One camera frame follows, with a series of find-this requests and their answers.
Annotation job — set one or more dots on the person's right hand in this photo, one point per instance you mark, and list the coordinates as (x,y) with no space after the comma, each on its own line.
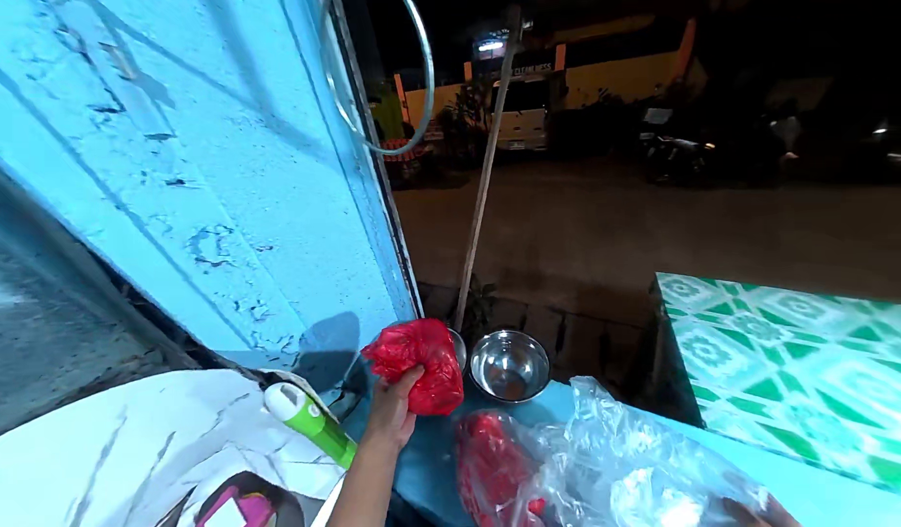
(774,514)

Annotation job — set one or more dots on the person's left hand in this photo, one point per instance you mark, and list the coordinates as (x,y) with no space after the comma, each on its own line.
(390,413)

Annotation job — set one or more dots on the person's right fingers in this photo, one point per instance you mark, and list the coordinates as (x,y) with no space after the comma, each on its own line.
(740,512)

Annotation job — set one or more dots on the person's left thumb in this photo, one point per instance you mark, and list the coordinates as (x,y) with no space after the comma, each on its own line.
(412,379)

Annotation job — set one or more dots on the red plastic bag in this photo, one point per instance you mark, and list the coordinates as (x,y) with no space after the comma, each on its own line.
(434,366)

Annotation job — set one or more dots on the clear plastic bag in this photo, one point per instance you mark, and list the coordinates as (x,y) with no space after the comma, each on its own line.
(626,461)

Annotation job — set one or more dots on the person's left forearm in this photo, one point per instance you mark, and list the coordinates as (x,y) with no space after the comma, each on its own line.
(368,483)

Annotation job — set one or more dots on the shiny metal bowl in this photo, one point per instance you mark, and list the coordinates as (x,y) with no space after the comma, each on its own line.
(510,370)
(459,350)

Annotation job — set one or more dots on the light blue bench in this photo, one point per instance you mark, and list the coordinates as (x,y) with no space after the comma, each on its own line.
(425,468)

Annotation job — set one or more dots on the green leafy plant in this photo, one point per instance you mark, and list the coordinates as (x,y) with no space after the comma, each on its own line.
(481,296)

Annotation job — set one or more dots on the green and white bottle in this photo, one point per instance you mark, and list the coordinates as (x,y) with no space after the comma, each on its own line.
(315,428)

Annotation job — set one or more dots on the red bundle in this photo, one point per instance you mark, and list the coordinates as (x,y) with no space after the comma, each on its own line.
(491,465)

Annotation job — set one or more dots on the green and white patterned table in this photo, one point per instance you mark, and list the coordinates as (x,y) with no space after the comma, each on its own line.
(794,366)

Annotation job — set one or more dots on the pink and white object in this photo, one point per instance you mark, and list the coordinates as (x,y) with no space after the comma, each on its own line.
(254,509)

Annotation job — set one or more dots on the wooden pole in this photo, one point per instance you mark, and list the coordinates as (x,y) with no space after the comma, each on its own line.
(487,172)

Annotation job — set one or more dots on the white marble-patterned table cover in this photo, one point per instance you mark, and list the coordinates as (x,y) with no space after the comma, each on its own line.
(150,424)

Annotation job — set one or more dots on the white van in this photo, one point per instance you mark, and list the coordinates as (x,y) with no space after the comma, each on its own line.
(522,126)

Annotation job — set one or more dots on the glowing sign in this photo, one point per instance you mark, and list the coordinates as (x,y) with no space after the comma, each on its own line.
(491,46)

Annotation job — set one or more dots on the motorcycle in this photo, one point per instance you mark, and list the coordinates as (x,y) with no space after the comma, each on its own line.
(674,155)

